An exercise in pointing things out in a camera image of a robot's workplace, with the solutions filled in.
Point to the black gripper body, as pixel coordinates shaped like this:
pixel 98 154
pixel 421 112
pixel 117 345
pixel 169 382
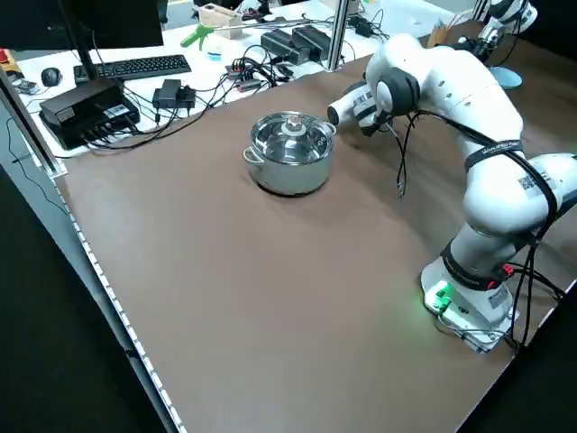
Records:
pixel 376 125
pixel 478 49

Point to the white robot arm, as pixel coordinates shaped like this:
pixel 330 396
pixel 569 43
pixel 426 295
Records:
pixel 487 104
pixel 509 11

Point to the glass pot lid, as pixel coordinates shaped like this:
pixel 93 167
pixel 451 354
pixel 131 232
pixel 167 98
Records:
pixel 295 126

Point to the light-blue plate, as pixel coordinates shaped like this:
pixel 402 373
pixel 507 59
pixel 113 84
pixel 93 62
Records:
pixel 507 79

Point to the brown utensil cup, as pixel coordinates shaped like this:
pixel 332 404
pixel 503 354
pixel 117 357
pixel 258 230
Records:
pixel 438 37

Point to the stainless steel pot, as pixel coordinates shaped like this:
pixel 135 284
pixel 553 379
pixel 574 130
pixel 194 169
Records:
pixel 293 178

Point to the small black adapter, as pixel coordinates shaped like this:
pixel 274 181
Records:
pixel 364 26

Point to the black power brick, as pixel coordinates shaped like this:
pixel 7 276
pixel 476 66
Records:
pixel 279 45
pixel 308 41

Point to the usb hub with plugs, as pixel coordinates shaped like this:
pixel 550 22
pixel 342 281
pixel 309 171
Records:
pixel 241 76

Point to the blue and white tape roll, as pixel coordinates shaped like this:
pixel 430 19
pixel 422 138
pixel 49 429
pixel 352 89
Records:
pixel 215 54

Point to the wooden block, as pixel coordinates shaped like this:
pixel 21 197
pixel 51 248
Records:
pixel 218 20

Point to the black power adapter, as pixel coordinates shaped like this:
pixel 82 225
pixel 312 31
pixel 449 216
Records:
pixel 171 94

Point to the black keyboard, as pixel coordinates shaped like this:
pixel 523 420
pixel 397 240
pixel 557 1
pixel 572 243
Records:
pixel 135 67

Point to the black box device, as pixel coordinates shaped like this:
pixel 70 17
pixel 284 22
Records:
pixel 85 108

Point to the black monitor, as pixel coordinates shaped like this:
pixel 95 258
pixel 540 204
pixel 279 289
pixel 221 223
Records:
pixel 81 22

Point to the dark computer mouse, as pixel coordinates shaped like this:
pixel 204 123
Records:
pixel 51 76

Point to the aluminium frame post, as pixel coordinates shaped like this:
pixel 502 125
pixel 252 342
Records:
pixel 338 31

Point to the aluminium frame rail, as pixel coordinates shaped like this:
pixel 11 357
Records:
pixel 31 131

